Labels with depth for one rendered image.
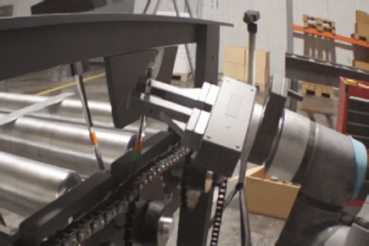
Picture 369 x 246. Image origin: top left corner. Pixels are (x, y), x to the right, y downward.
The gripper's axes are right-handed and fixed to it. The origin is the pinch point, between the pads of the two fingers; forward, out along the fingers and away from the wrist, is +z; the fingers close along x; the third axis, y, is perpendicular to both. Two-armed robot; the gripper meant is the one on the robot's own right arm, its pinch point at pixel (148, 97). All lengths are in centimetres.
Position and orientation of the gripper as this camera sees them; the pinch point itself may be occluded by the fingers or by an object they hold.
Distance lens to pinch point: 63.7
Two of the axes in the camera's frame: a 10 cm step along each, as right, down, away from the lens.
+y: -1.7, 7.0, 7.0
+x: 2.8, -6.5, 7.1
